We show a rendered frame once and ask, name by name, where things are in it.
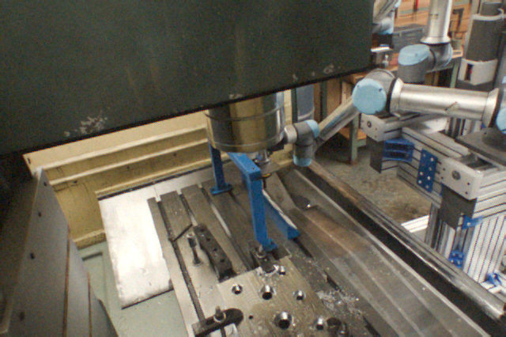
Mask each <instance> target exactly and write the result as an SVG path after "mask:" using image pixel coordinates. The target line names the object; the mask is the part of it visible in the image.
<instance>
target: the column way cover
mask: <svg viewBox="0 0 506 337"><path fill-rule="evenodd" d="M70 230H71V227H70V223H69V222H68V221H67V219H66V216H65V214H64V213H63V211H62V208H61V206H60V204H59V201H58V200H57V197H56V195H55V193H54V191H53V189H52V187H51V184H50V182H49V180H48V178H47V175H46V174H45V172H44V170H43V168H42V167H39V168H36V176H35V179H30V180H24V181H22V182H21V183H18V184H17V186H16V188H15V191H14V193H13V198H12V200H11V204H10V206H9V210H8V213H7V215H6V220H5V223H4V225H3V227H2V232H1V235H0V290H1V291H2V292H3V294H4V295H5V297H6V299H7V302H6V308H5V312H4V315H3V319H2V322H1V323H0V337H108V332H107V321H106V316H105V315H104V311H103V309H102V308H101V306H100V303H99V301H98V300H97V298H96V295H95V293H94V291H93V288H92V287H91V285H90V277H89V272H88V271H87V270H86V267H85V265H84V264H83V262H82V260H81V257H80V256H79V254H80V253H79V251H78V250H77V247H76V245H75V243H74V240H73V238H72V236H71V235H70Z"/></svg>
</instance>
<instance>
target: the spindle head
mask: <svg viewBox="0 0 506 337"><path fill-rule="evenodd" d="M373 10H374V0H0V161H2V160H5V159H9V158H12V157H18V156H21V155H25V154H28V153H33V152H37V151H41V150H46V149H50V148H53V147H56V146H62V145H65V144H70V143H73V142H79V141H81V140H85V139H88V138H94V137H97V136H101V135H105V134H110V133H114V132H117V131H123V130H126V129H129V128H136V127H142V126H145V125H149V124H152V123H158V122H161V121H165V120H169V119H174V118H177V117H180V116H184V115H190V114H193V113H196V112H203V111H206V110H210V109H213V108H219V107H221V106H225V105H228V104H235V103H238V102H241V101H245V100H250V99H254V98H257V97H264V96H266V95H270V94H273V93H279V92H282V91H286V90H289V89H295V88H299V87H302V86H306V85H310V84H314V83H317V82H324V81H330V80H334V79H337V78H343V77H346V76H350V75H353V74H358V73H362V72H365V71H368V68H367V66H370V58H371V46H372V23H373Z"/></svg>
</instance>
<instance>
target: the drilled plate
mask: <svg viewBox="0 0 506 337"><path fill-rule="evenodd" d="M272 266H273V269H274V268H275V267H277V266H278V267H277V268H275V269H277V270H276V274H277V273H278V275H276V274H275V273H273V272H274V270H273V271H271V272H268V273H273V274H271V276H269V275H267V276H265V275H264V274H265V273H264V270H263V269H262V268H261V267H258V268H256V269H254V270H252V271H249V272H246V273H244V274H241V275H238V276H236V277H234V278H230V279H229V280H226V281H224V282H221V283H218V284H217V289H218V297H219V298H220V300H221V303H222V305H223V307H224V309H225V310H226V309H242V310H243V312H244V313H243V312H242V313H243V316H242V317H241V318H240V319H239V320H238V321H236V322H235V323H232V324H231V325H232V327H233V329H234V332H235V333H236V336H237V337H300V336H303V337H309V336H310V337H334V336H333V335H332V334H331V333H330V331H329V330H328V328H327V326H326V325H327V322H326V321H325V320H324V319H329V318H331V317H333V316H332V314H330V312H329V311H328V310H327V308H326V307H325V306H324V304H323V303H322V302H321V300H320V299H319V298H318V297H317V295H316V294H315V292H314V291H313V290H312V288H311V287H310V285H309V284H308V282H307V281H306V280H305V278H304V277H303V275H302V274H301V273H300V272H299V271H298V269H297V268H296V267H295V266H294V265H293V263H292V262H291V261H290V259H289V258H288V256H286V257H285V258H282V259H279V260H277V261H274V262H272ZM262 272H263V273H262ZM268 273H267V274H268ZM287 273H289V274H288V275H286V274H287ZM281 274H282V275H283V277H280V278H279V276H280V275H281ZM259 275H261V276H259ZM284 275H285V276H284ZM268 276H269V277H268ZM256 277H257V278H256ZM260 278H262V279H260ZM269 278H270V280H269ZM264 279H265V280H264ZM276 279H277V280H276ZM263 280H264V281H263ZM275 280H276V281H275ZM235 284H236V286H235ZM237 284H240V285H241V284H244V285H243V286H239V285H237ZM266 284H267V285H266ZM274 284H275V285H276V286H274ZM271 286H273V287H271ZM243 287H244V288H243ZM275 287H276V288H277V289H276V288H275ZM259 288H260V289H259ZM274 288H275V289H276V291H277V293H276V291H275V290H274ZM243 290H244V291H243ZM281 290H282V291H281ZM231 291H232V292H231ZM241 292H243V293H241ZM238 294H239V295H238ZM305 297H306V298H305ZM295 299H296V300H295ZM297 302H298V303H297ZM299 302H300V303H299ZM312 303H313V304H312ZM298 305H299V307H297V306H298ZM265 306H266V307H265ZM304 306H306V307H304ZM308 306H309V308H308ZM313 306H314V307H315V309H313V308H314V307H313ZM305 308H306V309H305ZM272 310H273V311H272ZM284 310H285V311H284ZM287 310H288V311H289V312H286V311H287ZM314 310H315V311H314ZM316 310H317V311H316ZM281 311H283V312H281ZM276 312H280V313H277V315H276ZM256 313H257V314H256ZM267 314H268V315H267ZM274 314H275V318H274V320H272V319H273V318H272V317H273V316H274ZM293 314H294V317H295V318H294V317H293ZM310 314H312V315H310ZM245 315H246V316H245ZM307 315H310V316H308V318H307V317H306V316H307ZM315 316H319V318H317V317H316V318H315ZM322 316H323V319H322ZM324 317H325V318H324ZM298 320H299V321H298ZM312 320H313V321H312ZM261 321H262V323H260V322H261ZM269 322H271V323H269ZM325 322H326V323H325ZM259 323H260V324H259ZM311 323H312V324H311ZM293 324H294V327H293ZM275 325H276V327H275ZM295 325H296V326H295ZM298 325H300V326H298ZM311 325H312V327H314V330H313V328H312V329H310V326H311ZM292 327H293V328H292ZM282 328H285V329H284V330H283V329H282ZM278 329H280V330H278ZM315 329H317V330H315ZM318 329H319V330H318ZM252 330H253V331H252ZM317 331H318V332H317ZM293 333H294V334H293ZM317 333H318V334H317ZM310 334H313V335H314V336H312V335H310ZM298 335H299V336H298Z"/></svg>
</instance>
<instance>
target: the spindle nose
mask: <svg viewBox="0 0 506 337"><path fill-rule="evenodd" d="M203 115H204V120H205V125H206V132H207V135H208V137H209V140H210V144H211V145H212V146H213V147H214V148H216V149H218V150H220V151H222V152H226V153H254V152H259V151H262V150H265V149H267V148H270V147H271V146H274V145H275V144H277V143H278V142H279V141H281V140H282V138H283V137H284V135H285V103H284V91H282V92H279V93H273V94H270V95H266V96H264V97H257V98H254V99H250V100H245V101H241V102H238V103H235V104H228V105H225V106H221V107H219V108H213V109H210V110H206V111H203Z"/></svg>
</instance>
